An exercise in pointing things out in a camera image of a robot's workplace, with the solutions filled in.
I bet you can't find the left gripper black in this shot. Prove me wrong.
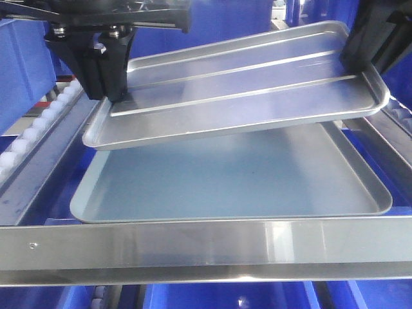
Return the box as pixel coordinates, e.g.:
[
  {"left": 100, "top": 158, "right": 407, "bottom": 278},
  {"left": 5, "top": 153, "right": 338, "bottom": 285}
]
[{"left": 1, "top": 1, "right": 191, "bottom": 102}]

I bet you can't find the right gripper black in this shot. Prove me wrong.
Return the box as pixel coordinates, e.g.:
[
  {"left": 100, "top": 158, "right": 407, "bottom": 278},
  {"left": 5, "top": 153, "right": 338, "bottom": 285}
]
[{"left": 340, "top": 1, "right": 411, "bottom": 74}]

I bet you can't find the silver ribbed metal tray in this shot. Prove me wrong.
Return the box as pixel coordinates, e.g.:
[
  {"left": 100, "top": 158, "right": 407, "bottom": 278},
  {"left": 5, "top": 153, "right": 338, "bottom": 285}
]
[{"left": 82, "top": 21, "right": 390, "bottom": 151}]

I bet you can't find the blue bin right upper shelf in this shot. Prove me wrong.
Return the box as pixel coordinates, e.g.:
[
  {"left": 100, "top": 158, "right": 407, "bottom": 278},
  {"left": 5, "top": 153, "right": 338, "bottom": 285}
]
[{"left": 286, "top": 1, "right": 411, "bottom": 108}]

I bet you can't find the blue bin shelf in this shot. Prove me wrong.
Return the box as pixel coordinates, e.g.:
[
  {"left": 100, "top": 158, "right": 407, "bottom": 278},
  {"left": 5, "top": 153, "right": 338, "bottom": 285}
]
[
  {"left": 130, "top": 1, "right": 272, "bottom": 59},
  {"left": 286, "top": 1, "right": 411, "bottom": 108},
  {"left": 1, "top": 19, "right": 56, "bottom": 133}
]

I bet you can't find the blue bin left upper shelf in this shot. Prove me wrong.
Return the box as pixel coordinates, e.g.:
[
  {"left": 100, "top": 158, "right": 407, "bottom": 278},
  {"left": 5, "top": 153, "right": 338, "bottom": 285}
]
[{"left": 1, "top": 19, "right": 56, "bottom": 133}]

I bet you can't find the blue bin centre upper shelf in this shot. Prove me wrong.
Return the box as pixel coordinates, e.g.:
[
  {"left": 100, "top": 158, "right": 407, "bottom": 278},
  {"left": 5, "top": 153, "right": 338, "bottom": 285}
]
[{"left": 130, "top": 1, "right": 272, "bottom": 59}]

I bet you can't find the large grey plastic tray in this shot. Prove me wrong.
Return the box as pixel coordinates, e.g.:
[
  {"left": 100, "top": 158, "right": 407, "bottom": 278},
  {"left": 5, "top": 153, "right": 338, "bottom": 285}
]
[{"left": 70, "top": 122, "right": 393, "bottom": 223}]

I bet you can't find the shelf divider rail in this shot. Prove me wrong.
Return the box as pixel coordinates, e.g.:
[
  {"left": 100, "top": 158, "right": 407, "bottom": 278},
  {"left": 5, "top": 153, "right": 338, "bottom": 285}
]
[
  {"left": 1, "top": 94, "right": 99, "bottom": 226},
  {"left": 343, "top": 111, "right": 411, "bottom": 200}
]

